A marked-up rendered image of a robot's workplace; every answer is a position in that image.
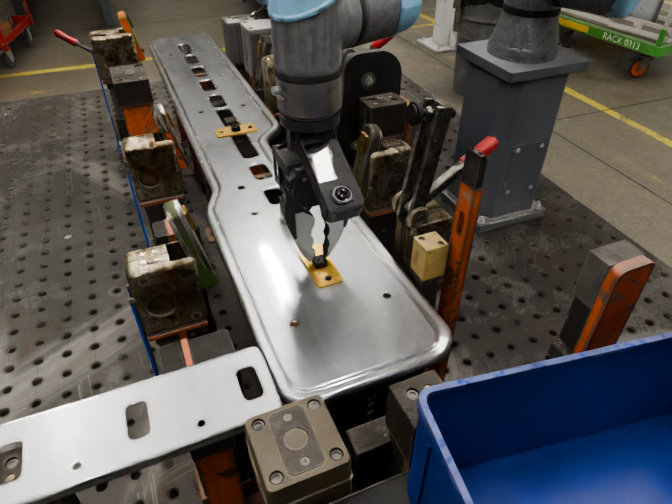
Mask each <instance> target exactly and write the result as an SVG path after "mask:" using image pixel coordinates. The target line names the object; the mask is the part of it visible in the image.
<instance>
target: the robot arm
mask: <svg viewBox="0 0 672 504"><path fill-rule="evenodd" d="M640 1H641V0H504V4H503V9H502V13H501V16H500V18H499V20H498V22H497V24H496V26H495V28H494V30H493V33H492V35H491V36H490V37H489V40H488V45H487V52H488V53H489V54H491V55H492V56H494V57H496V58H499V59H502V60H506V61H510V62H516V63H527V64H537V63H546V62H550V61H553V60H555V59H556V58H557V57H558V54H559V50H560V41H559V15H560V11H561V8H566V9H571V10H576V11H581V12H586V13H591V14H596V15H600V16H605V18H608V17H611V18H618V19H622V18H625V17H627V16H628V15H630V14H631V13H632V12H633V11H634V10H635V8H636V7H637V5H638V4H639V2H640ZM263 2H264V3H265V4H266V5H267V6H268V14H269V16H270V22H271V35H272V48H273V61H274V73H275V80H276V86H273V87H272V88H271V92H272V94H273V95H274V96H275V95H276V96H277V107H278V109H279V119H280V124H281V126H282V127H284V128H285V129H287V140H284V143H283V144H278V145H272V154H273V165H274V177H275V181H276V183H277V184H278V186H279V187H280V189H281V191H282V192H283V195H284V199H283V201H282V203H281V213H282V216H283V219H284V221H285V223H286V225H287V227H288V229H289V231H290V233H291V235H292V237H293V239H294V241H295V243H296V245H297V247H298V249H299V251H300V252H301V254H302V255H303V256H304V257H305V258H306V259H307V260H308V261H309V262H311V261H313V259H314V257H315V252H314V250H313V243H314V239H313V237H312V235H311V234H312V229H313V227H314V225H315V217H314V216H313V214H312V213H311V212H310V211H309V210H311V208H312V207H313V206H317V205H319V206H320V212H321V217H322V219H323V222H324V224H325V227H324V230H323V233H324V235H325V239H324V242H323V244H322V245H323V254H324V256H325V257H328V256H329V255H330V253H331V252H332V250H333V249H334V247H335V246H336V244H337V242H338V241H339V239H340V237H341V235H342V233H343V230H344V227H346V225H347V222H348V220H349V218H353V217H357V216H359V215H360V213H361V210H362V207H363V205H364V198H363V196H362V193H361V191H360V189H359V187H358V184H357V182H356V180H355V178H354V175H353V173H352V171H351V168H350V166H349V164H348V162H347V159H346V157H345V155H344V153H343V150H342V148H341V146H340V144H339V141H338V139H337V137H336V134H335V132H334V130H333V128H334V127H336V126H337V125H338V124H339V122H340V108H341V106H342V50H344V49H348V48H352V47H356V46H359V45H362V44H366V43H369V42H372V41H376V40H379V39H383V38H391V37H393V36H395V35H396V34H397V33H400V32H403V31H405V30H407V29H409V28H410V27H412V26H413V25H414V23H415V22H416V21H417V19H418V17H419V15H420V12H421V7H422V0H263ZM287 146H288V147H287ZM282 147H287V148H282ZM280 148H282V149H280ZM278 149H280V150H278ZM276 161H277V165H278V174H277V166H276ZM305 208H306V209H305Z"/></svg>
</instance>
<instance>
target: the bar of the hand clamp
mask: <svg viewBox="0 0 672 504"><path fill-rule="evenodd" d="M405 115H406V120H407V122H408V123H409V124H410V125H411V126H417V125H418V126H417V130H416V134H415V138H414V143H413V147H412V151H411V155H410V159H409V163H408V167H407V171H406V175H405V179H404V183H403V187H402V191H401V196H400V200H399V204H398V208H397V212H396V214H397V215H398V216H406V215H408V216H407V220H406V225H407V226H408V227H409V225H408V219H409V215H410V213H411V212H412V211H413V210H414V209H416V208H419V207H425V208H426V204H427V201H428V197H429V194H430V190H431V187H432V183H433V179H434V176H435V172H436V169H437V165H438V162H439V158H440V155H441V151H442V147H443V144H444V140H445V137H446V133H447V130H448V126H449V123H450V119H451V117H455V115H456V110H455V109H453V107H452V106H451V105H449V104H448V103H446V102H445V101H443V100H442V99H440V98H439V97H431V98H424V102H423V106H422V105H421V104H420V103H419V102H411V103H409V105H408V106H407V108H406V113H405ZM411 199H412V201H411V205H410V209H409V212H408V213H407V212H406V211H405V209H404V205H405V203H406V202H409V201H410V200H411Z"/></svg>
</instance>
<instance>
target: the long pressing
mask: <svg viewBox="0 0 672 504"><path fill-rule="evenodd" d="M185 44H189V45H190V47H191V52H192V54H189V55H186V54H184V52H181V51H180V49H179V48H178V46H182V45H185ZM147 47H148V49H149V51H150V54H151V56H152V58H153V60H154V63H155V65H156V67H157V69H158V72H159V74H160V76H161V78H162V81H163V83H164V85H165V87H166V90H167V92H168V94H169V96H170V99H171V101H172V103H173V105H174V108H175V110H176V112H177V114H178V117H179V119H180V121H181V123H182V126H183V128H184V130H185V132H186V135H187V137H188V139H189V141H190V144H191V146H192V148H193V150H194V152H195V155H196V157H197V159H198V161H199V164H200V166H201V168H202V170H203V173H204V175H205V177H206V179H207V182H208V184H209V186H210V188H211V191H212V195H211V198H210V201H209V204H208V206H207V209H206V218H207V221H208V223H209V226H210V228H211V231H212V233H213V236H214V238H215V241H216V243H217V246H218V248H219V251H220V253H221V256H222V258H223V261H224V263H225V266H226V268H227V271H228V273H229V276H230V278H231V281H232V283H233V286H234V288H235V291H236V293H237V296H238V298H239V301H240V303H241V306H242V308H243V311H244V313H245V316H246V318H247V321H248V323H249V326H250V328H251V331H252V333H253V336H254V338H255V341H256V343H257V346H258V348H259V349H260V350H261V352H262V354H263V357H264V359H265V362H266V364H267V367H268V369H269V371H270V374H271V376H272V379H273V381H274V384H275V386H276V389H277V391H278V394H279V396H280V397H281V399H283V400H284V401H285V402H287V403H289V404H290V403H293V402H296V401H299V400H302V399H304V398H307V397H310V396H313V395H320V396H321V397H322V398H323V400H324V402H325V403H328V402H331V401H334V400H336V399H339V398H342V397H345V396H347V395H350V394H353V393H356V392H359V391H361V390H364V389H367V388H370V387H372V386H375V385H378V384H381V383H384V382H386V381H389V380H392V379H395V378H397V377H400V376H403V375H406V374H409V373H411V372H414V371H417V370H420V369H422V368H425V367H428V366H431V365H434V364H436V363H438V362H440V361H442V360H443V359H444V358H445V357H446V356H447V355H448V353H449V351H450V348H451V343H452V333H451V331H450V328H449V327H448V325H447V324H446V323H445V321H444V320H443V319H442V318H441V316H440V315H439V314H438V313H437V311H436V310H435V309H434V308H433V306H432V305H431V304H430V303H429V301H428V300H427V299H426V298H425V296H424V295H423V294H422V293H421V291H420V290H419V289H418V288H417V287H416V285H415V284H414V283H413V282H412V280H411V279H410V278H409V277H408V275H407V274H406V273H405V272H404V270H403V269H402V268H401V267H400V265H399V264H398V263H397V262H396V260H395V259H394V258H393V257H392V255H391V254H390V253H389V252H388V250H387V249H386V248H385V247H384V245H383V244H382V243H381V242H380V240H379V239H378V238H377V237H376V235H375V234H374V233H373V232H372V231H371V229H370V228H369V227H368V226H367V224H366V223H365V222H364V221H363V219H362V218H361V217H360V216H357V217H353V218H349V220H348V222H347V225H346V227H344V230H343V233H342V235H341V237H340V239H339V241H338V242H337V244H336V246H335V247H334V249H333V250H332V252H331V253H330V255H329V256H330V258H331V259H332V261H333V262H334V264H335V266H336V267H337V269H338V271H339V272H340V274H341V275H342V277H343V281H342V282H341V283H337V284H334V285H331V286H327V287H324V288H319V287H317V286H316V284H315V282H314V280H313V278H312V277H311V275H310V273H309V271H308V269H307V268H306V266H305V264H304V262H303V260H302V259H301V257H300V255H299V253H298V247H297V245H296V243H295V241H294V239H293V237H292V235H291V233H290V231H289V229H288V227H287V225H285V224H283V223H281V221H280V207H279V204H280V203H279V204H271V203H270V202H269V200H268V199H267V197H266V195H265V194H264V193H265V192H266V191H268V190H272V189H280V187H279V186H278V184H277V183H276V181H275V177H274V165H273V154H272V149H271V147H270V146H269V144H270V143H271V142H272V141H273V140H274V139H275V138H276V137H277V136H278V135H279V134H280V132H281V127H280V123H279V122H278V121H277V119H276V118H275V117H274V115H273V114H272V113H271V112H270V110H269V109H268V108H267V107H266V105H265V104H264V103H263V101H262V100H261V99H260V98H259V96H258V95H257V94H256V92H255V91H254V90H253V89H252V87H251V86H250V85H249V84H248V82H247V81H246V80H245V78H244V77H243V76H242V75H241V73H240V72H239V71H238V70H237V68H236V67H235V66H234V64H233V63H232V62H231V61H230V59H229V58H228V57H227V56H226V54H225V53H224V52H223V50H222V49H221V48H220V47H219V45H218V44H217V43H216V41H215V40H214V39H213V38H212V36H211V35H210V34H209V33H206V32H203V33H200V34H194V35H185V36H177V37H168V38H160V39H154V40H151V41H149V42H148V43H147ZM170 55H172V56H170ZM187 56H195V57H196V58H197V60H198V61H199V63H193V64H188V63H187V61H186V59H185V57H187ZM194 68H203V69H204V71H205V72H206V74H207V75H206V76H200V77H196V76H195V75H194V73H193V71H192V69H194ZM220 75H223V76H220ZM205 81H211V82H212V83H213V85H214V86H215V88H216V90H212V91H204V90H203V88H202V87H201V85H200V82H205ZM213 96H221V97H222V99H223V100H224V102H225V104H226V106H223V107H213V105H212V104H211V102H210V100H209V99H208V98H209V97H213ZM242 105H245V106H242ZM222 110H230V111H231V113H232V114H233V116H234V118H235V119H236V121H237V122H238V124H239V125H242V124H248V123H254V125H255V126H256V127H257V129H258V131H256V132H251V133H246V134H241V135H245V136H247V138H248V139H249V141H250V143H251V144H252V146H253V147H254V149H255V150H256V152H257V153H258V155H259V156H257V157H252V158H243V156H242V155H241V153H240V151H239V149H238V148H237V146H236V144H235V143H234V141H233V139H232V138H233V137H235V136H241V135H235V136H230V137H225V138H217V136H216V134H215V133H214V130H215V129H220V128H225V126H224V124H223V122H222V121H221V119H220V117H219V115H218V114H217V112H218V111H222ZM199 112H203V113H199ZM259 165H264V166H266V168H267V169H268V171H269V172H270V174H271V175H272V177H271V178H267V179H262V180H258V179H256V178H255V177H254V175H253V173H252V172H251V170H250V168H251V167H254V166H259ZM239 187H244V188H243V189H239ZM280 190H281V189H280ZM254 212H257V213H258V214H257V215H253V214H252V213H254ZM384 294H390V296H391V297H390V298H385V297H384V296H383V295H384ZM291 322H297V323H298V325H297V326H295V327H292V326H291V325H290V323H291Z"/></svg>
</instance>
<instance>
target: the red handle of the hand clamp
mask: <svg viewBox="0 0 672 504"><path fill-rule="evenodd" d="M498 143H499V142H498V140H497V139H496V138H495V137H494V136H493V137H490V136H487V137H486V138H485V139H483V140H482V141H481V142H480V143H478V144H477V145H476V146H475V147H474V148H475V149H477V150H478V151H480V152H481V153H482V154H483V155H485V156H486V157H487V156H489V155H490V154H491V153H492V152H494V151H495V150H496V149H497V148H498V145H497V144H498ZM465 155H466V154H465ZM465 155H464V156H462V157H461V158H460V159H459V161H458V162H457V163H456V164H454V165H453V166H452V167H451V168H450V169H448V170H447V171H446V172H445V173H443V174H442V175H441V176H440V177H439V178H437V179H436V180H435V181H434V182H433V183H432V187H431V190H430V194H429V197H428V201H427V204H428V203H429V202H430V201H431V200H433V199H434V198H435V197H436V196H437V195H439V194H440V193H441V192H442V191H444V190H445V189H446V188H447V187H449V186H450V185H451V184H452V183H454V182H455V181H456V180H457V179H458V178H460V177H461V176H462V172H463V166H464V161H465ZM411 201H412V199H411V200H410V201H409V202H406V203H405V205H404V209H405V211H406V212H407V213H408V212H409V209H410V205H411Z"/></svg>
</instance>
